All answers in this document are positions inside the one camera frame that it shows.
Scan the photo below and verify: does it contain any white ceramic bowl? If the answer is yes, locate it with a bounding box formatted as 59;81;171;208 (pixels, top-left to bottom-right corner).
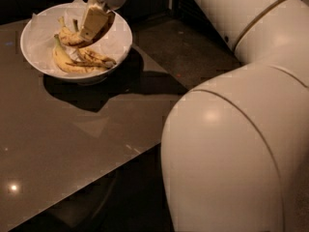
19;2;133;85

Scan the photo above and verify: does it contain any bottom yellow banana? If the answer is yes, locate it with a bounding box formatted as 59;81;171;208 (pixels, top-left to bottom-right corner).
52;34;107;73

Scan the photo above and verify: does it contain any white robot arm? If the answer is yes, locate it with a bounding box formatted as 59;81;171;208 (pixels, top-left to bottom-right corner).
161;0;309;232

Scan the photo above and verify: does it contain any white paper bowl liner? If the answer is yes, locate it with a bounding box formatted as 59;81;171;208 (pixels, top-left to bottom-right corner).
29;0;130;76

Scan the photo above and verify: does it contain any yellow spotted banana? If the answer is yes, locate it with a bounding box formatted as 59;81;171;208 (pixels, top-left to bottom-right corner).
57;12;116;48

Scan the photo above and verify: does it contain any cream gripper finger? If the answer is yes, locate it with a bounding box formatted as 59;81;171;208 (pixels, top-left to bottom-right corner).
79;5;109;42

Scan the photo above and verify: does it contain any back yellow banana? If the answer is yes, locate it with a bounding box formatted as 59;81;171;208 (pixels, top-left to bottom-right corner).
72;18;118;69

